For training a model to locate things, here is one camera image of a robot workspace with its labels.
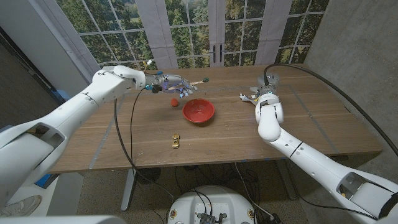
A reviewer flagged printed window backdrop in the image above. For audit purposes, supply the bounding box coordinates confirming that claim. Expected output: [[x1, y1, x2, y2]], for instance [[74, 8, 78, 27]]
[[40, 0, 330, 71]]

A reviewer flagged white table leg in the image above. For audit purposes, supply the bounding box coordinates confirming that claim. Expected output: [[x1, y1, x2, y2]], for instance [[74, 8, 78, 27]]
[[120, 168, 137, 212], [276, 160, 299, 200]]

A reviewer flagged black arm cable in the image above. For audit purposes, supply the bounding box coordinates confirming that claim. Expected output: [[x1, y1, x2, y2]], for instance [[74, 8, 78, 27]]
[[113, 88, 175, 203], [263, 63, 398, 156]]

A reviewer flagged white floor cable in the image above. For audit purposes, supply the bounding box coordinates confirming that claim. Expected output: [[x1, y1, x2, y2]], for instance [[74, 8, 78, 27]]
[[234, 163, 274, 218]]

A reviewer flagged wooden toothbrush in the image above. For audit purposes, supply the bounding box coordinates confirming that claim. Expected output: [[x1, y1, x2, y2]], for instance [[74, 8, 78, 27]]
[[167, 77, 210, 91]]

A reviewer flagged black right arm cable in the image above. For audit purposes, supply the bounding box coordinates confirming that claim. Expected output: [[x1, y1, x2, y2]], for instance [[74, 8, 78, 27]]
[[263, 63, 398, 156]]

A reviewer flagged white shoe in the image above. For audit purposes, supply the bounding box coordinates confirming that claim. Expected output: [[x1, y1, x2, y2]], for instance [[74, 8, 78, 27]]
[[1, 195, 43, 217]]

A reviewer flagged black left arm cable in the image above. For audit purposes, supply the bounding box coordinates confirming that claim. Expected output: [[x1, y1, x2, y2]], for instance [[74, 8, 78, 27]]
[[113, 88, 175, 203]]

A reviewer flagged white toothpaste tube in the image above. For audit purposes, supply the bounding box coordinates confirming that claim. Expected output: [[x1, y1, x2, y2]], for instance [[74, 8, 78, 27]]
[[239, 93, 259, 106]]

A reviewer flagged white robot torso base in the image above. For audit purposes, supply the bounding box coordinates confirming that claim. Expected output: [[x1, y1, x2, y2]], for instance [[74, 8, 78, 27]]
[[167, 185, 257, 224]]

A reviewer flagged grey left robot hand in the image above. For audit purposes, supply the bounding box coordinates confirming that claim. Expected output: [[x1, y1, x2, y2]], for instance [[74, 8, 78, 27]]
[[145, 73, 198, 98]]

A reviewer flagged black round fan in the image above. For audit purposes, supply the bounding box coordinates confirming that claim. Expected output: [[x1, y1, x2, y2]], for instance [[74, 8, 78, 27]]
[[136, 167, 162, 186]]

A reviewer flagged red bowl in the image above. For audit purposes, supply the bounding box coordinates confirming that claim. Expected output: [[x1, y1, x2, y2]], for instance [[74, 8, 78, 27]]
[[182, 98, 216, 124]]

